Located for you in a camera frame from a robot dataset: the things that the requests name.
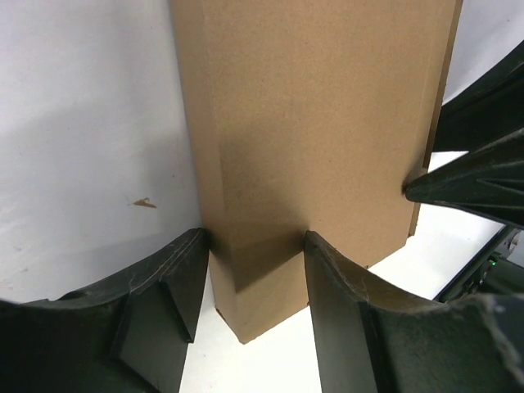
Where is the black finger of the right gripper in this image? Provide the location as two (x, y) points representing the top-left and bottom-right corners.
(404, 129), (523, 229)
(432, 43), (523, 152)

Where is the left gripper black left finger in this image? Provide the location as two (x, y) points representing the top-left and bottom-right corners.
(1, 228), (210, 392)

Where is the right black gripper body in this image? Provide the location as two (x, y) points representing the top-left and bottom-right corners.
(436, 227), (523, 303)

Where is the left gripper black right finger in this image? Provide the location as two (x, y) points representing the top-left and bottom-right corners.
(304, 231), (523, 392)

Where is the cardboard box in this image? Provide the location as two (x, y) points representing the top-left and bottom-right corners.
(172, 1), (462, 343)

